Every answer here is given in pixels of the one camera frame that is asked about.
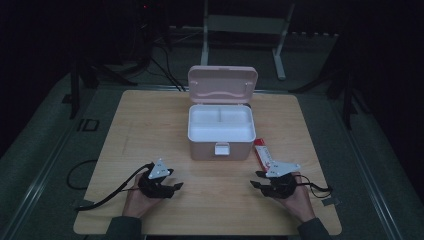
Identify person's right hand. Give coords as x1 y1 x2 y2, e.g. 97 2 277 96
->
279 172 316 224

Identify person's left hand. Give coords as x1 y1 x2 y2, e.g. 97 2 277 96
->
121 173 162 220

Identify white tray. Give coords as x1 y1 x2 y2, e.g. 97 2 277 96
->
187 104 257 143

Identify red and white carton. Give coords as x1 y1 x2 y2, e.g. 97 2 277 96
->
253 138 278 173

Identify grey tape piece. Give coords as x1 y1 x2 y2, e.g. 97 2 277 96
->
321 196 341 207

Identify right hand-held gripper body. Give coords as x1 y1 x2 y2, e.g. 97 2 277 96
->
261 160 302 200

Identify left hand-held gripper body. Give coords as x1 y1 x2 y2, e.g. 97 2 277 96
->
137 158 175 200

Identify black floor cables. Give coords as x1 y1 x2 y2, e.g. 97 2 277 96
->
146 39 187 92

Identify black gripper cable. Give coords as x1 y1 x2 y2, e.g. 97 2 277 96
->
74 162 156 212
296 173 334 200

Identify white metal stand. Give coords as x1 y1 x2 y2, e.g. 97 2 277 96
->
199 0 297 81

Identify pink storage box with lid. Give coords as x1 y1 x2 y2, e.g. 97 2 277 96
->
187 65 259 162

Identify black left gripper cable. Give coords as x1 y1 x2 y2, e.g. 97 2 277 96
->
74 162 156 212

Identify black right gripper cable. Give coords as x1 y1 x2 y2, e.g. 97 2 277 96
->
296 173 334 200

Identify thin black cable loop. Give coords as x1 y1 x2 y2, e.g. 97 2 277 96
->
66 158 98 191

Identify black tripod stand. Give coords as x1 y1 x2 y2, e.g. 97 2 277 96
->
288 33 371 132
61 58 138 120

